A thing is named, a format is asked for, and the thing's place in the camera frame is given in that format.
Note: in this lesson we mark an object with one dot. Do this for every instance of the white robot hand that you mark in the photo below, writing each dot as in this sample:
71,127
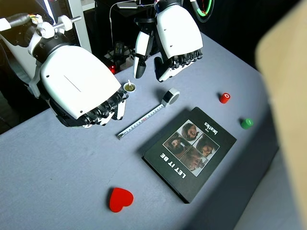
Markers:
79,81
177,36

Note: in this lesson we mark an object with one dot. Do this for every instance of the grey tape measure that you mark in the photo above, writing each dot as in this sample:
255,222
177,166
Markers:
170,95

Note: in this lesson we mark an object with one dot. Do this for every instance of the black Let It Be album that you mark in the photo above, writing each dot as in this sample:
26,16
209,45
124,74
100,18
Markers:
172,177

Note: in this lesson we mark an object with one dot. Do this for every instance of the power strip with red light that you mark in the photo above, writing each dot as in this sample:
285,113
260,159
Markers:
112,69

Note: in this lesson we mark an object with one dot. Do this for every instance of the white vertical stand column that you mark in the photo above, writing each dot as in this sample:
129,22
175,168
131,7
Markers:
82,40

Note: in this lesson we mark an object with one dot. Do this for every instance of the black plug adapter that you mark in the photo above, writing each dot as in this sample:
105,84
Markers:
119,49

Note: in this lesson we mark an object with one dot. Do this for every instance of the grey power adapter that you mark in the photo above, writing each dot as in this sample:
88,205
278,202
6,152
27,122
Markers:
127,5

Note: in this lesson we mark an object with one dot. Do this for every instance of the white robot body shell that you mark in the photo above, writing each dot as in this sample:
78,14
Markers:
19,62

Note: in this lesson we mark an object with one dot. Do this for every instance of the red cylinder block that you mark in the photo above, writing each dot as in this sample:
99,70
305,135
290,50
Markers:
224,98

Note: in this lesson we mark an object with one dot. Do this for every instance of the grey tablecloth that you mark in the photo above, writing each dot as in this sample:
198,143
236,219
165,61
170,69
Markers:
60,167

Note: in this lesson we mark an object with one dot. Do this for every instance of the green cylinder block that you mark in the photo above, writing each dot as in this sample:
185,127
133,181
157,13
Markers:
247,123

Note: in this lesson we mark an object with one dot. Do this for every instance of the blurred beige panel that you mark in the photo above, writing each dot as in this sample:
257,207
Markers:
287,72

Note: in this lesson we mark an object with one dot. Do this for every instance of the red heart block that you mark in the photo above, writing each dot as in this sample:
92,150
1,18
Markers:
120,200

